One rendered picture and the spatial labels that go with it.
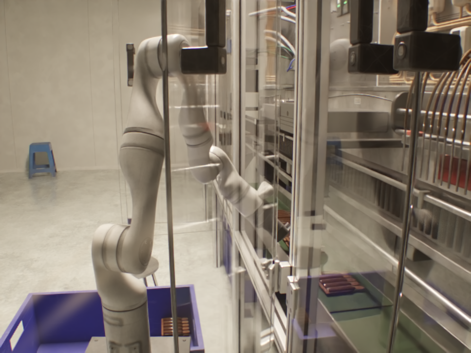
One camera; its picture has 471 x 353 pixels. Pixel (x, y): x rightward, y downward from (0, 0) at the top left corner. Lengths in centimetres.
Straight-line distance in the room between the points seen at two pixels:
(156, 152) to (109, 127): 529
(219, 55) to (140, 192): 44
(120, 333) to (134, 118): 43
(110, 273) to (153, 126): 30
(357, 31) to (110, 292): 64
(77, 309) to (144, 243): 85
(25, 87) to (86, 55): 100
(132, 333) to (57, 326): 82
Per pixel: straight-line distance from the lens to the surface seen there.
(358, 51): 36
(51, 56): 625
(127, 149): 80
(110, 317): 84
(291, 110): 140
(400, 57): 30
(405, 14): 30
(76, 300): 158
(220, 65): 40
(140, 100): 85
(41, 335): 168
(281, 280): 80
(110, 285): 82
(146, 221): 78
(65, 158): 628
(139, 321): 85
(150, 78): 91
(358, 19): 37
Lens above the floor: 114
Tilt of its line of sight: 12 degrees down
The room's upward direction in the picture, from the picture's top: straight up
